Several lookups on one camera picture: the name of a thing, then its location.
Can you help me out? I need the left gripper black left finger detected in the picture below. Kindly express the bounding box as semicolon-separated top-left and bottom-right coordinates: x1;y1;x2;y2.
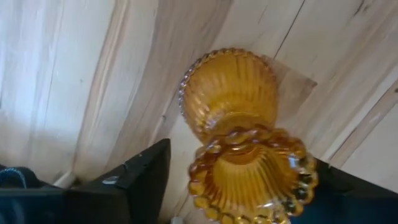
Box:
65;138;172;224

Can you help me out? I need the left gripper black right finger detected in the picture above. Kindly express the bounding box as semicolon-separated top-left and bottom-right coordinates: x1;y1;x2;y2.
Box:
290;158;398;224

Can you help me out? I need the amber glass candle holder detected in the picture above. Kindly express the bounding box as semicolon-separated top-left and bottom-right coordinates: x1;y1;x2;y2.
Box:
178;47;320;224

